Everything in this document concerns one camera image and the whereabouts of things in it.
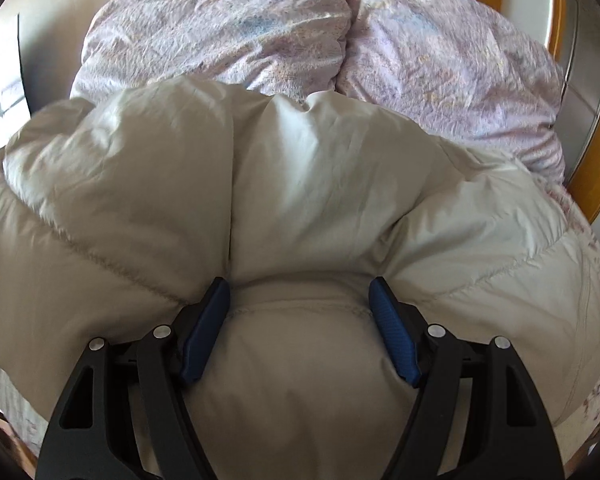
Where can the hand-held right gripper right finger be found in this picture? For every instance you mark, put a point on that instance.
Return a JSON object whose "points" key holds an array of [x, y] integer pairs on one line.
{"points": [[392, 332]]}

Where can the white puffer jacket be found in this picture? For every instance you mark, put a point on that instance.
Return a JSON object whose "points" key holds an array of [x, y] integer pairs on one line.
{"points": [[300, 200]]}

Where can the flat television screen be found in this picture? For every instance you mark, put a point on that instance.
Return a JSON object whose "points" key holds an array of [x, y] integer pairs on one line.
{"points": [[5, 95]]}

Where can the pink crinkled duvet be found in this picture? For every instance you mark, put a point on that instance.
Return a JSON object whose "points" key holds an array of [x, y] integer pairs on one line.
{"points": [[230, 25]]}

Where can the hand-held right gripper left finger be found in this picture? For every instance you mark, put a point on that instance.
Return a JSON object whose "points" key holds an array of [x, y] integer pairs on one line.
{"points": [[205, 332]]}

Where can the frosted glass door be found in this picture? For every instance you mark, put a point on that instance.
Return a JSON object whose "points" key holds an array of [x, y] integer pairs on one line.
{"points": [[585, 60]]}

